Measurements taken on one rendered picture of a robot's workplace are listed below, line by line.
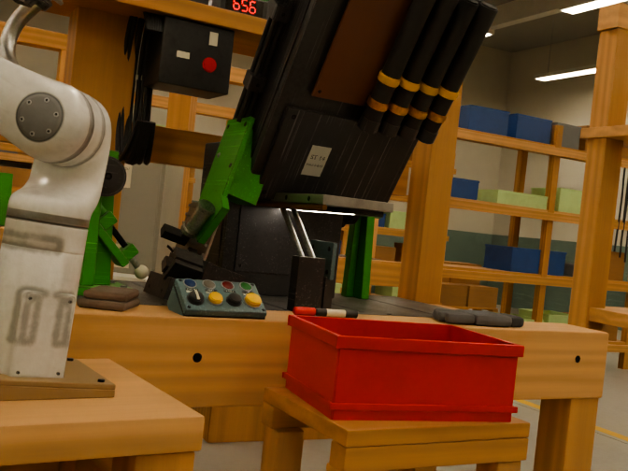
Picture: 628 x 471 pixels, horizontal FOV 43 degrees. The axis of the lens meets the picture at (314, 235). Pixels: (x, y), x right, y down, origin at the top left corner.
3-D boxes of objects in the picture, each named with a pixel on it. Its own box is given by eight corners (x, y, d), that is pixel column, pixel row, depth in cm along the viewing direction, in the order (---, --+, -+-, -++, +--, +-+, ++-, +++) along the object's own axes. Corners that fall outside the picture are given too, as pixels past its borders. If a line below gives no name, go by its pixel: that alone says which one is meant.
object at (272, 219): (335, 299, 189) (350, 158, 189) (218, 292, 174) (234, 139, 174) (299, 290, 205) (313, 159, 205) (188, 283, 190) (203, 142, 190)
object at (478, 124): (632, 370, 765) (658, 135, 762) (423, 367, 654) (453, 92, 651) (589, 359, 813) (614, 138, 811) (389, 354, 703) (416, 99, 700)
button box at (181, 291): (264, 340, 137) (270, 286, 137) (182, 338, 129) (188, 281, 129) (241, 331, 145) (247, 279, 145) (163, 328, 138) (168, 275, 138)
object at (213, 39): (229, 94, 183) (235, 30, 183) (158, 81, 175) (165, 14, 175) (208, 99, 194) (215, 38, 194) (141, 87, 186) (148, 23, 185)
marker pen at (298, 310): (354, 318, 154) (355, 309, 154) (357, 319, 152) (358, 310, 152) (292, 314, 149) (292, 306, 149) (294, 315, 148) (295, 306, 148)
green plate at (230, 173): (250, 228, 159) (285, 132, 161) (214, 214, 155) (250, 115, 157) (227, 226, 169) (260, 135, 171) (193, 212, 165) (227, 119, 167)
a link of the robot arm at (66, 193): (53, 92, 98) (30, 229, 98) (13, 73, 89) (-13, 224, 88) (123, 102, 97) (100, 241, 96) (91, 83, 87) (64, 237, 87)
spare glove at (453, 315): (498, 321, 177) (499, 310, 177) (527, 329, 167) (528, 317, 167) (420, 316, 170) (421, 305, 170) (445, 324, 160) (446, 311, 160)
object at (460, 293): (462, 310, 1226) (466, 263, 1225) (497, 318, 1155) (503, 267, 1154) (398, 306, 1168) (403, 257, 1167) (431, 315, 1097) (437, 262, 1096)
